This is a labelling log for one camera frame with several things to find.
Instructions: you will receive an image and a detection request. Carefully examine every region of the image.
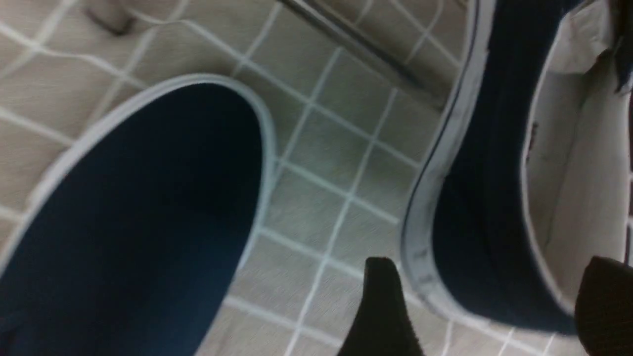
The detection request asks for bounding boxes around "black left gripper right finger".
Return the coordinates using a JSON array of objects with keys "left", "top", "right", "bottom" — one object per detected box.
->
[{"left": 574, "top": 256, "right": 633, "bottom": 356}]

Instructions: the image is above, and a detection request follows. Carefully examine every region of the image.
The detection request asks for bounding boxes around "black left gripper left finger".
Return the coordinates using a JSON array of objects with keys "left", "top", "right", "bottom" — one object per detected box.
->
[{"left": 337, "top": 257, "right": 424, "bottom": 356}]

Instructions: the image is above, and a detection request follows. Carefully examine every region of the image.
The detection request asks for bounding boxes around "navy slip-on shoe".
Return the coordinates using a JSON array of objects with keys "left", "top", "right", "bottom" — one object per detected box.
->
[
  {"left": 401, "top": 0, "right": 632, "bottom": 336},
  {"left": 0, "top": 74, "right": 276, "bottom": 356}
]

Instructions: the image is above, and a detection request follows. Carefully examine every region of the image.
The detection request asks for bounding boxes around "stainless steel shoe rack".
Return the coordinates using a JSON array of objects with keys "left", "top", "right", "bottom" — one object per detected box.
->
[{"left": 86, "top": 0, "right": 449, "bottom": 110}]

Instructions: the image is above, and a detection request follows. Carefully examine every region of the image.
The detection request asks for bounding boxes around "grey checked floor cloth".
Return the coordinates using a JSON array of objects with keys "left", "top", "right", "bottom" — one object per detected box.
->
[{"left": 1, "top": 0, "right": 588, "bottom": 356}]

